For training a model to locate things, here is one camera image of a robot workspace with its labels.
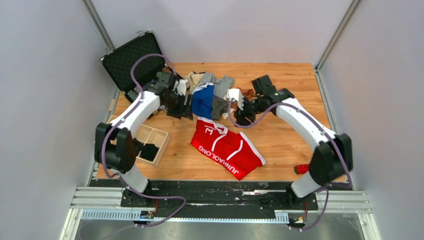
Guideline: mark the brown underwear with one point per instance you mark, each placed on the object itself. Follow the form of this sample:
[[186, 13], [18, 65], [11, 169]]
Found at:
[[247, 93]]

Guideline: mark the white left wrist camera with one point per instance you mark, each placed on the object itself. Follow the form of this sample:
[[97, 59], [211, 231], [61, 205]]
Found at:
[[181, 86]]

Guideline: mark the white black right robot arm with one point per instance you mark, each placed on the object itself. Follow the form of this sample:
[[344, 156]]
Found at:
[[332, 152]]

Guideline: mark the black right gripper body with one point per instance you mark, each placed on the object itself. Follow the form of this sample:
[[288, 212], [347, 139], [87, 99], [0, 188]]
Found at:
[[250, 110]]

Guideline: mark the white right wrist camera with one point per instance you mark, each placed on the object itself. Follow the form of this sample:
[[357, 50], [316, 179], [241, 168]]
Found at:
[[234, 95]]

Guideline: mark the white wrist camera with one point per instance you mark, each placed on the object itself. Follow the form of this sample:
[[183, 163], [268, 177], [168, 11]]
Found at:
[[234, 95], [181, 86]]

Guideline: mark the blue underwear white waistband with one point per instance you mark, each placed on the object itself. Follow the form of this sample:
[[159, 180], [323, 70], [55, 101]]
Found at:
[[202, 100]]

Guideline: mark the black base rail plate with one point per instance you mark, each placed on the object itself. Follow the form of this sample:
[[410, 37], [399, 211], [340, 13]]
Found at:
[[231, 199]]

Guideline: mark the rolled black underwear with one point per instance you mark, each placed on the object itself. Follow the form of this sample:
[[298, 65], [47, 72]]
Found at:
[[148, 152]]

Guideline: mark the grey striped underwear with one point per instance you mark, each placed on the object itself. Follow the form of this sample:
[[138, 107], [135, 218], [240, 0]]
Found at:
[[221, 85]]

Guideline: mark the grey-green underwear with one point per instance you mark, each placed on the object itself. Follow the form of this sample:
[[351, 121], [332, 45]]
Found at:
[[218, 108]]

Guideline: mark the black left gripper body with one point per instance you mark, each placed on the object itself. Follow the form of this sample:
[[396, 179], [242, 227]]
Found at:
[[175, 105]]

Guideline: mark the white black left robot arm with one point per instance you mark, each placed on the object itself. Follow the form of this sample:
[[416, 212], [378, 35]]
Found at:
[[115, 147]]

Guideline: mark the black pinstriped underwear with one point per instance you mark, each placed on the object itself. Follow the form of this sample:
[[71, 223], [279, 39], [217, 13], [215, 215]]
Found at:
[[139, 145]]

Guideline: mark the red glitter lint roller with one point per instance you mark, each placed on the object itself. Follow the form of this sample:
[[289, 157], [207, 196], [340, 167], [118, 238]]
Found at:
[[301, 169]]

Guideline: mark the beige underwear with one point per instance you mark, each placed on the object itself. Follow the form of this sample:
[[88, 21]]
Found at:
[[193, 79]]

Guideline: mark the wooden compartment tray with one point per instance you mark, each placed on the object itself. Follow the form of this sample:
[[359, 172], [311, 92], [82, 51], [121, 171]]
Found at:
[[151, 135]]

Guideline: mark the black aluminium poker chip case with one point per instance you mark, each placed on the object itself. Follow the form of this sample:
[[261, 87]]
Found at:
[[120, 61]]

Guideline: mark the red underwear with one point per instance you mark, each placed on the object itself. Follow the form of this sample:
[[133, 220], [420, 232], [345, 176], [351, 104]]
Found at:
[[234, 151]]

